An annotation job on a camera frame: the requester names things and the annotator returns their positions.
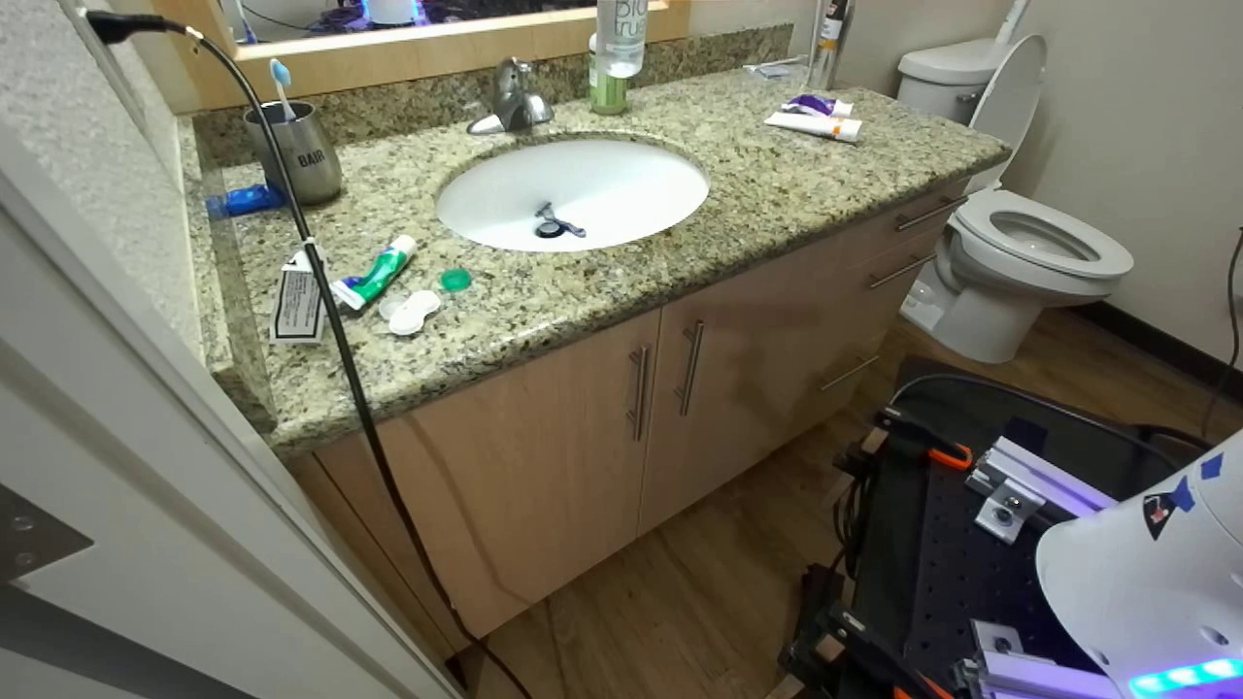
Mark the thin black wall cable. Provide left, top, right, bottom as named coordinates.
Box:
left=1221, top=224, right=1243, bottom=372

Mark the white sink basin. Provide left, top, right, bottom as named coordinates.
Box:
left=431, top=132, right=716, bottom=255

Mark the chrome faucet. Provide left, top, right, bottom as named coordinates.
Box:
left=462, top=53, right=558, bottom=139

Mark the green white toothpaste tube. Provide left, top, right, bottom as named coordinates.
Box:
left=325, top=231, right=422, bottom=317

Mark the metal cabinet door handle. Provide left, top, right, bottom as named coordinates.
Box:
left=676, top=315, right=708, bottom=420
left=626, top=341, right=657, bottom=445

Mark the clear BioTrue bottle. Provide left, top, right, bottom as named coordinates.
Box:
left=592, top=0, right=653, bottom=80

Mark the black robot cart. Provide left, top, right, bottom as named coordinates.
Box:
left=776, top=364, right=1243, bottom=699

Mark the blue white toothbrush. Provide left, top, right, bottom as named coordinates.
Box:
left=264, top=53, right=301, bottom=127

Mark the small green bottle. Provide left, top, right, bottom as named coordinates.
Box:
left=587, top=35, right=637, bottom=122

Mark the orange handled black clamp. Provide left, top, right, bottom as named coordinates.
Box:
left=870, top=403, right=978, bottom=478
left=776, top=603, right=940, bottom=699

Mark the metal drawer handle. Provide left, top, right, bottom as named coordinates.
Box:
left=861, top=255, right=931, bottom=297
left=888, top=190, right=964, bottom=238

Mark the wood framed mirror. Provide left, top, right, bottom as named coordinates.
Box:
left=152, top=0, right=690, bottom=117

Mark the black cable with plug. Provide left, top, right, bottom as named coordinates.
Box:
left=80, top=8, right=536, bottom=699

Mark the purple Crest toothpaste tube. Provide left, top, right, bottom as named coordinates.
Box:
left=781, top=91, right=857, bottom=124

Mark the grey toothbrush cup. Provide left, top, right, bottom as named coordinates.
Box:
left=244, top=100, right=351, bottom=209

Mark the aluminium extrusion bracket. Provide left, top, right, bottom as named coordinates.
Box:
left=967, top=616, right=1136, bottom=699
left=967, top=436, right=1120, bottom=549

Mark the white door frame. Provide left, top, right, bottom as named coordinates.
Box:
left=0, top=127, right=459, bottom=699

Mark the white orange thinkbaby tube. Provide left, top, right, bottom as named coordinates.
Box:
left=760, top=104, right=865, bottom=148

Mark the light wood vanity cabinet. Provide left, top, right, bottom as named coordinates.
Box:
left=275, top=168, right=978, bottom=668

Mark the small blue plastic item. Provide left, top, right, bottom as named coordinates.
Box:
left=206, top=181, right=290, bottom=220

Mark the white toilet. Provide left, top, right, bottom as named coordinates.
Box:
left=894, top=32, right=1142, bottom=370

